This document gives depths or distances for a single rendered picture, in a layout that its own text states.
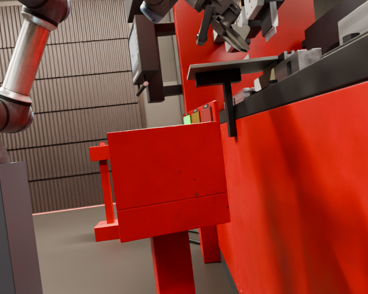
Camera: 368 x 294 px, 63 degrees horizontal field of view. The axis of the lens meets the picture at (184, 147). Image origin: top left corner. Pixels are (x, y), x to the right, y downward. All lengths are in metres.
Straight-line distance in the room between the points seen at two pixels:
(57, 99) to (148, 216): 4.09
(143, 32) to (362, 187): 1.81
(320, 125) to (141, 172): 0.26
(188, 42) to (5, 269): 1.47
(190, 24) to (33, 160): 3.20
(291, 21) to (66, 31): 3.27
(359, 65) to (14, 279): 0.98
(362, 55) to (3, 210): 0.92
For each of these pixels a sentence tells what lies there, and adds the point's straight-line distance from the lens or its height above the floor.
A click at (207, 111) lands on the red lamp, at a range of 0.46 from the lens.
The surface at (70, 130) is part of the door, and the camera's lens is 4.38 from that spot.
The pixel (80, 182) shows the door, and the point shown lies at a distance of 4.39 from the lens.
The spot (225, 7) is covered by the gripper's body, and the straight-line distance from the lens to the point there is 1.02.
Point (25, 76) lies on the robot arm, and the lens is 1.17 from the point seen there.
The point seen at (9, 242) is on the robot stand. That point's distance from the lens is 1.02.
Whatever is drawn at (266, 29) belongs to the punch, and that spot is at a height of 1.11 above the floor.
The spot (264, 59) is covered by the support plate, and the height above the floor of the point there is 0.99.
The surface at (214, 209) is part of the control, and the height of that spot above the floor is 0.68.
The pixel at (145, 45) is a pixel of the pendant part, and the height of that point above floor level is 1.40.
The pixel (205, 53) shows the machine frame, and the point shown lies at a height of 1.28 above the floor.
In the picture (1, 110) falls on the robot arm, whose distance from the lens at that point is 1.11.
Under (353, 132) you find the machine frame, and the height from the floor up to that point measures 0.78.
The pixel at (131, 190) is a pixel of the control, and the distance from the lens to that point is 0.41.
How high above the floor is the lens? 0.79
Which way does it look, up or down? 2 degrees down
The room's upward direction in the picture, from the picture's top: 7 degrees counter-clockwise
